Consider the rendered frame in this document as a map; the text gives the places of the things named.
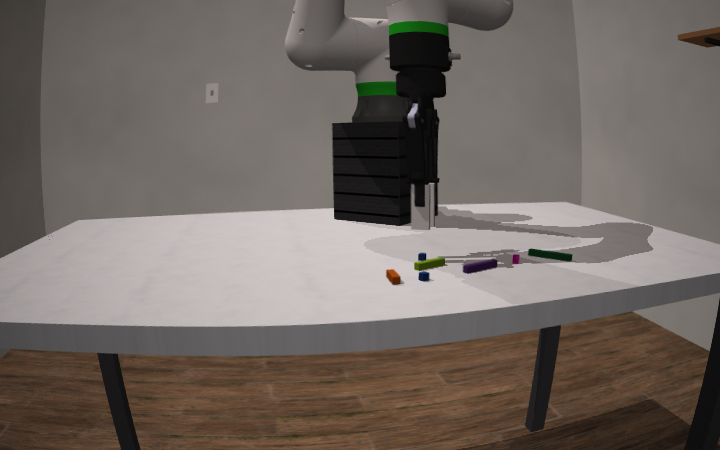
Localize lime green rod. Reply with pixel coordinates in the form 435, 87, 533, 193
414, 257, 445, 271

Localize dark green rod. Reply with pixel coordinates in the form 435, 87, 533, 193
528, 249, 572, 262

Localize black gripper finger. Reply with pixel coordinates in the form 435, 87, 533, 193
429, 109, 439, 227
402, 103, 434, 230

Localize orange rod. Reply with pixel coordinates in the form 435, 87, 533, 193
386, 269, 400, 285

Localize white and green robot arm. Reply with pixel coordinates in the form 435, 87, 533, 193
285, 0, 513, 122

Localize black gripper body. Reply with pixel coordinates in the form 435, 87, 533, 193
396, 70, 446, 132

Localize dark purple rod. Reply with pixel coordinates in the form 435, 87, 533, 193
463, 259, 498, 274

